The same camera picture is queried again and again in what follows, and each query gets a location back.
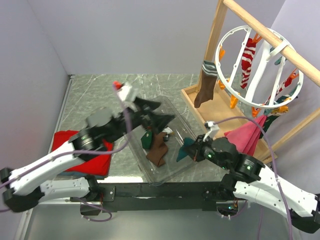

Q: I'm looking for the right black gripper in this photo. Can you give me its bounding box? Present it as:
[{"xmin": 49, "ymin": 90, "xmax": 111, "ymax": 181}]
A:
[{"xmin": 182, "ymin": 133, "xmax": 229, "ymax": 169}]

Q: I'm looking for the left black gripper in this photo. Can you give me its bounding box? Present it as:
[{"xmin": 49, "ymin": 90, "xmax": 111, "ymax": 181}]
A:
[{"xmin": 106, "ymin": 95, "xmax": 176, "ymax": 144}]

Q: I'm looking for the teal santa sock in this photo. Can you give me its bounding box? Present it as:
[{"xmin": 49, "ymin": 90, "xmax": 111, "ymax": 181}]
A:
[{"xmin": 176, "ymin": 144, "xmax": 189, "ymax": 162}]

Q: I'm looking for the green dotted duck sock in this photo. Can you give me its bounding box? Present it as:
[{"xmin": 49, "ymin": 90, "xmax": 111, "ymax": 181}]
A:
[{"xmin": 140, "ymin": 127, "xmax": 173, "ymax": 150}]

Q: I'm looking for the brown sock grey cuff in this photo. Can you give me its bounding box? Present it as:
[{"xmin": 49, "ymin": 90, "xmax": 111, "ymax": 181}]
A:
[{"xmin": 146, "ymin": 132, "xmax": 168, "ymax": 167}]

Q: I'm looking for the red white striped sock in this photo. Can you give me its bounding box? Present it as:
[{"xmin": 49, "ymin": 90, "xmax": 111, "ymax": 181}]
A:
[{"xmin": 240, "ymin": 33, "xmax": 262, "ymax": 89}]

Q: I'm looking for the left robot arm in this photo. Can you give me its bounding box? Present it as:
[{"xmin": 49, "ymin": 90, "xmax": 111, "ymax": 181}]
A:
[{"xmin": 0, "ymin": 97, "xmax": 175, "ymax": 213}]

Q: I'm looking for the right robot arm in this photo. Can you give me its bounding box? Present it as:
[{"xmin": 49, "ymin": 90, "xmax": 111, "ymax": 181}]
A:
[{"xmin": 180, "ymin": 135, "xmax": 320, "ymax": 234}]

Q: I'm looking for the white round clip hanger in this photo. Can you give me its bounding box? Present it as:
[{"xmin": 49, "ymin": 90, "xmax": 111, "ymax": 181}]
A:
[{"xmin": 214, "ymin": 25, "xmax": 304, "ymax": 109}]

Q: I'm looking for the clear plastic bin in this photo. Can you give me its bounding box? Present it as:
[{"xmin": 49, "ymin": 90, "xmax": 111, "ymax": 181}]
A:
[{"xmin": 128, "ymin": 96, "xmax": 196, "ymax": 186}]

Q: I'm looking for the pink towel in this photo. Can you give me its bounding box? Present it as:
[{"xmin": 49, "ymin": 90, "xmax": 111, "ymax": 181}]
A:
[{"xmin": 224, "ymin": 121, "xmax": 261, "ymax": 156}]

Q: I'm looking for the red folded cloth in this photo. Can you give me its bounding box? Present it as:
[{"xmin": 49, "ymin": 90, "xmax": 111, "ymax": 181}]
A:
[{"xmin": 51, "ymin": 130, "xmax": 111, "ymax": 179}]

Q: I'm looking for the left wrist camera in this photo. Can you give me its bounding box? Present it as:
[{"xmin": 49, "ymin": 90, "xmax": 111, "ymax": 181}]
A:
[{"xmin": 112, "ymin": 81, "xmax": 138, "ymax": 110}]

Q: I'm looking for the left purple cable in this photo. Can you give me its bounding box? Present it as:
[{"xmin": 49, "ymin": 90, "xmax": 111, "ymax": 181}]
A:
[{"xmin": 0, "ymin": 84, "xmax": 133, "ymax": 223}]

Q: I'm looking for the wooden drying rack frame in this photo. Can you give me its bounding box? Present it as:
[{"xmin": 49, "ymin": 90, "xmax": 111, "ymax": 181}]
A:
[{"xmin": 180, "ymin": 0, "xmax": 320, "ymax": 177}]

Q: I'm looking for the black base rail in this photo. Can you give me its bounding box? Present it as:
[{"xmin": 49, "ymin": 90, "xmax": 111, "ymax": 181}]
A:
[{"xmin": 94, "ymin": 181, "xmax": 235, "ymax": 213}]

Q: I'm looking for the aluminium frame rail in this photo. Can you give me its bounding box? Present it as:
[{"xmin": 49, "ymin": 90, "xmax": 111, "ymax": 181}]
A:
[{"xmin": 24, "ymin": 74, "xmax": 101, "ymax": 206}]

